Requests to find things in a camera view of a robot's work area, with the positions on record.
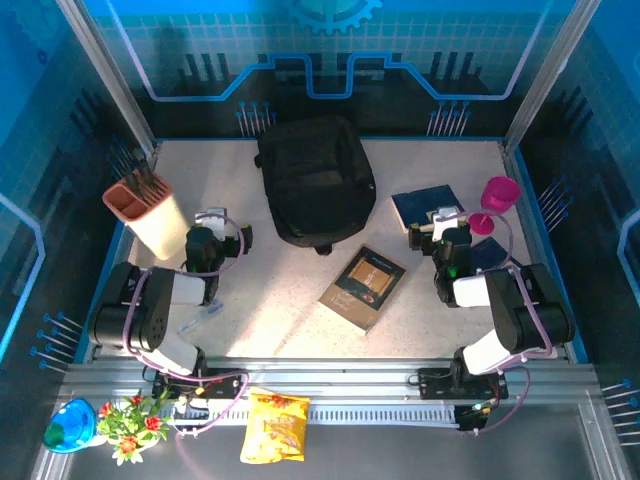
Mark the clear plastic pen packet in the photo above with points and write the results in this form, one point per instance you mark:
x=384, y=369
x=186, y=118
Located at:
x=200, y=316

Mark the brown paperback book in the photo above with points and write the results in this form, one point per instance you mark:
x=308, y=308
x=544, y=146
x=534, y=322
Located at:
x=360, y=295

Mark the black backpack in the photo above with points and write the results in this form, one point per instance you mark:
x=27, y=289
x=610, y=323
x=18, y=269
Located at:
x=315, y=185

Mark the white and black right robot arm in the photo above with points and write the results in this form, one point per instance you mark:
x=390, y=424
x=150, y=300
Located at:
x=475, y=292

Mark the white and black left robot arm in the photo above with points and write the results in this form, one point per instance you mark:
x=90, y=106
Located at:
x=187, y=290

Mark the yellow snack bag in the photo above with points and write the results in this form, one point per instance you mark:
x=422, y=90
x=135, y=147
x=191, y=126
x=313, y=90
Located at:
x=275, y=425

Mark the cream utensil holder, orange rim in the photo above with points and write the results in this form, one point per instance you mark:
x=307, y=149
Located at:
x=155, y=225

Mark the pink plastic goblet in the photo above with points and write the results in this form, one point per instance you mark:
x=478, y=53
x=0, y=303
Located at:
x=500, y=195

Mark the black electronics board with LEDs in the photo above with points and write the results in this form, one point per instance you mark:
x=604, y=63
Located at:
x=477, y=415

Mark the artificial red flower plant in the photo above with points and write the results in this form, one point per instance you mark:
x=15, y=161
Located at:
x=132, y=425

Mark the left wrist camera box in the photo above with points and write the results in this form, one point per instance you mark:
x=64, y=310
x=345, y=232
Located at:
x=212, y=222

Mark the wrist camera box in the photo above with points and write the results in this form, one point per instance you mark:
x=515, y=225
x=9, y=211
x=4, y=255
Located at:
x=445, y=222
x=212, y=222

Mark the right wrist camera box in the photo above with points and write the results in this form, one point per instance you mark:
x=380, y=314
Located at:
x=445, y=222

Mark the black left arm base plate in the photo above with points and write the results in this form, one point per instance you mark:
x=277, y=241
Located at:
x=225, y=382

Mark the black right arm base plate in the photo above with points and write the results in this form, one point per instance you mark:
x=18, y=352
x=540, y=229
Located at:
x=435, y=382

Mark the aluminium mounting rail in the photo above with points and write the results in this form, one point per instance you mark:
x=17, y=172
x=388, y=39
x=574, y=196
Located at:
x=325, y=382

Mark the aluminium frame post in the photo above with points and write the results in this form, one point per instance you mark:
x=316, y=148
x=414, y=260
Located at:
x=550, y=75
x=107, y=75

